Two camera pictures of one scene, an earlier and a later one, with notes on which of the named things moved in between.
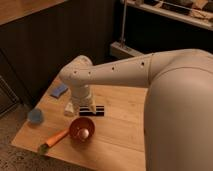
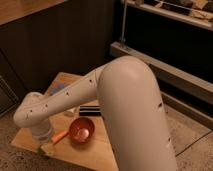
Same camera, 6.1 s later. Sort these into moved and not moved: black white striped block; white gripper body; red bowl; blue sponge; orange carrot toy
Moved: white gripper body; orange carrot toy
Not moved: red bowl; black white striped block; blue sponge
